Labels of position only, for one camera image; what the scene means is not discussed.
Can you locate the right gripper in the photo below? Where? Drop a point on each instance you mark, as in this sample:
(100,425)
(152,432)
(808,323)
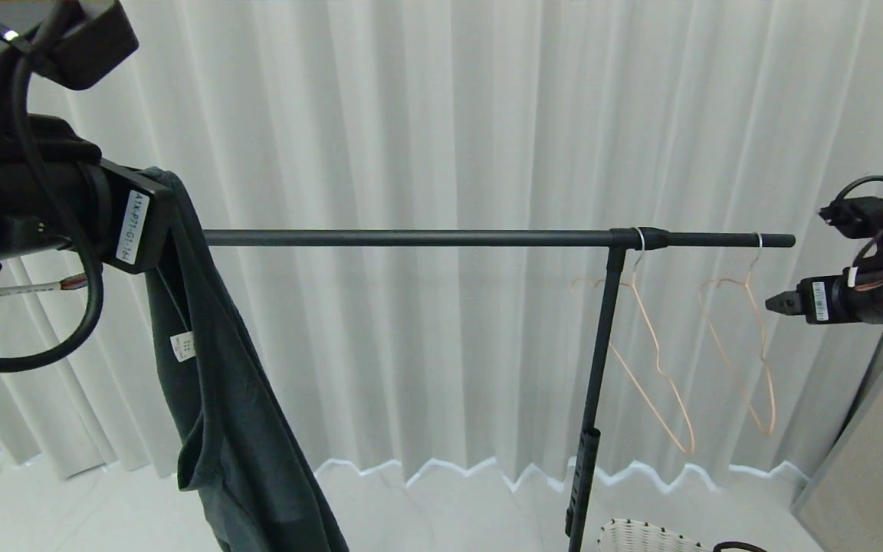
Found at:
(863,303)

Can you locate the black clothes rack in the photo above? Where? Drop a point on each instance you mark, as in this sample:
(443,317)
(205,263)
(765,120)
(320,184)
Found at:
(411,238)

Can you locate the dark grey sleeveless top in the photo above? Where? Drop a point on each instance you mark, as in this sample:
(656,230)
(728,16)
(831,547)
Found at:
(242,429)

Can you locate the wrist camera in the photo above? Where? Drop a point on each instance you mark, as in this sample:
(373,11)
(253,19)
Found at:
(89,46)
(855,218)

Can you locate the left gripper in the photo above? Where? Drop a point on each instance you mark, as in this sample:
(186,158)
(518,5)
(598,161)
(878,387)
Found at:
(50,207)

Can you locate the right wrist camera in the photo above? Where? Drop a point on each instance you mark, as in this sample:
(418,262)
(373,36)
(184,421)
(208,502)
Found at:
(855,218)

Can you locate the pink clothes hanger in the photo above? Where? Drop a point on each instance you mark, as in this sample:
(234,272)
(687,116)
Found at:
(660,372)
(762,353)

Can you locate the white curtain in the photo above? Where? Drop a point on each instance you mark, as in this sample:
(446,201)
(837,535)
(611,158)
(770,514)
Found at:
(449,115)

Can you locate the white laundry basket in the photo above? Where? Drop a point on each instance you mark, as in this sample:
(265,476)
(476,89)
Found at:
(641,537)

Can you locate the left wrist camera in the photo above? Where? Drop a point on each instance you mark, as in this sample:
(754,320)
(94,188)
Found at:
(89,46)

